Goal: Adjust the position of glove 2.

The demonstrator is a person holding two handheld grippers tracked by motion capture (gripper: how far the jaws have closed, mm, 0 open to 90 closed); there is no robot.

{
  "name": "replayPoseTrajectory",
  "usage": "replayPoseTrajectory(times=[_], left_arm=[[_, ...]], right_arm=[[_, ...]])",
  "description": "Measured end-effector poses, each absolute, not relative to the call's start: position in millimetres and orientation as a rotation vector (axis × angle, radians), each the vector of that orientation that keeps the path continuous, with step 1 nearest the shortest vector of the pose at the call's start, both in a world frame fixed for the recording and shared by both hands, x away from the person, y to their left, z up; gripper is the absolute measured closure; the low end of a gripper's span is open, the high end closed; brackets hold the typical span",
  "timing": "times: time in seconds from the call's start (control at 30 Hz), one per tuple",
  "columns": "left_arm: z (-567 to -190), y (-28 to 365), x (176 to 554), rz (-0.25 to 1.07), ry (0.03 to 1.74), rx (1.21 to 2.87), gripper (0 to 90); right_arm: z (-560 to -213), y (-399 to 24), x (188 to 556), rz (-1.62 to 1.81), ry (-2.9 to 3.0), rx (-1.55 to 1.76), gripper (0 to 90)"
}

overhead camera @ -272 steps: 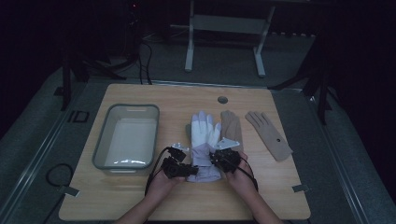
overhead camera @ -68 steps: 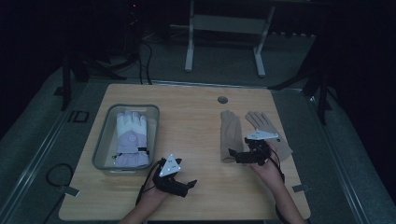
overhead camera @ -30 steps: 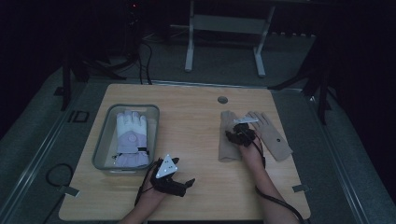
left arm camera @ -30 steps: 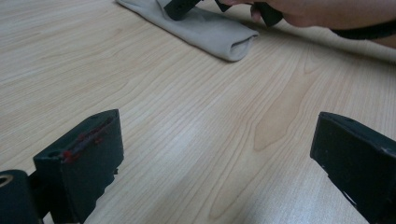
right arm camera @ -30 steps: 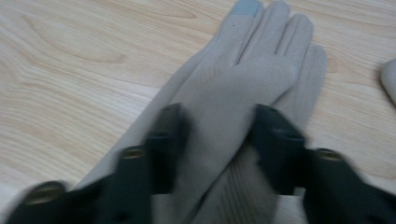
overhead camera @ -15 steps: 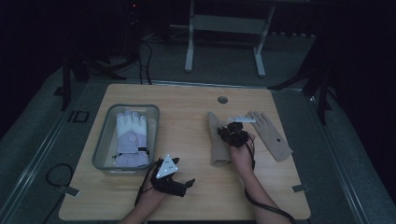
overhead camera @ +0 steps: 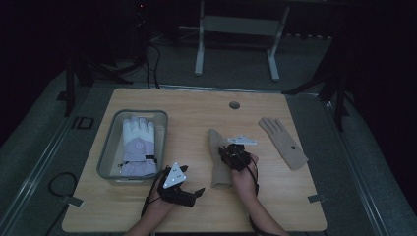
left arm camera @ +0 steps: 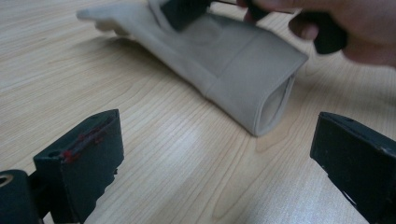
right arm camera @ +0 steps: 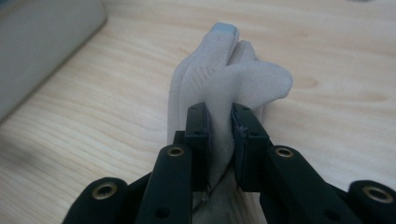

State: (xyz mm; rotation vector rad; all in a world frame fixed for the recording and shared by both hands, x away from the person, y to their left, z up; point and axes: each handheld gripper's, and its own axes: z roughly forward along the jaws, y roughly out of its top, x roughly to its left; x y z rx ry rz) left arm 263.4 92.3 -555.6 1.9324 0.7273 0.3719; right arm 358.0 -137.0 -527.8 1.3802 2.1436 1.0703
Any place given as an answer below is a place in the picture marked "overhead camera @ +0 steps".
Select beige glove with button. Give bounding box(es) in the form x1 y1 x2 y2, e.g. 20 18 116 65
258 117 310 171

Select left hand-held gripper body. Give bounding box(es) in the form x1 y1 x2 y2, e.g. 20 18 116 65
156 161 198 208

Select dark equipment tower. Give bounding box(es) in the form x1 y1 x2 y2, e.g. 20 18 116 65
130 0 152 68

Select black tripod stand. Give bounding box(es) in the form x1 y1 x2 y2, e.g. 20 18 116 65
57 55 134 118
283 38 350 133

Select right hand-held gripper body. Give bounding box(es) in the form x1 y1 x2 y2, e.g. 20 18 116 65
225 135 258 172

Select grey tape piece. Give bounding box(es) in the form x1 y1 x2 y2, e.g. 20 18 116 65
307 194 328 204
61 195 85 208

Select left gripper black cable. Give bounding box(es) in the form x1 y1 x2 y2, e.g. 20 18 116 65
141 171 165 218

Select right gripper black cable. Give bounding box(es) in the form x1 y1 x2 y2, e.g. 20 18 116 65
246 156 264 236

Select grey plastic bin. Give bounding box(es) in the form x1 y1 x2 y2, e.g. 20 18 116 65
96 108 169 185

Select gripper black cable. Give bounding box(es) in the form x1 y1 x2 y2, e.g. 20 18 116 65
246 156 264 236
141 171 165 218

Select person's left hand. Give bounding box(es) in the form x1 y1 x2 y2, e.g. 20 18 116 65
147 188 176 215

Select plain beige glove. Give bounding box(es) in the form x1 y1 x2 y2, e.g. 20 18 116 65
208 128 235 190

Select white metal stand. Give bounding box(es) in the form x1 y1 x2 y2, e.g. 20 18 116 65
194 0 291 83

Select black floor cable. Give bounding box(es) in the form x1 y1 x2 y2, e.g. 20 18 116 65
43 171 80 236

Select black hanging cables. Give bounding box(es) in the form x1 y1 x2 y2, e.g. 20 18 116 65
144 42 162 90

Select white and purple ski glove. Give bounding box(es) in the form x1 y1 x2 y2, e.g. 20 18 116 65
118 115 159 177

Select person's right hand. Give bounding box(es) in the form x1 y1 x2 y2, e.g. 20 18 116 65
230 154 260 201

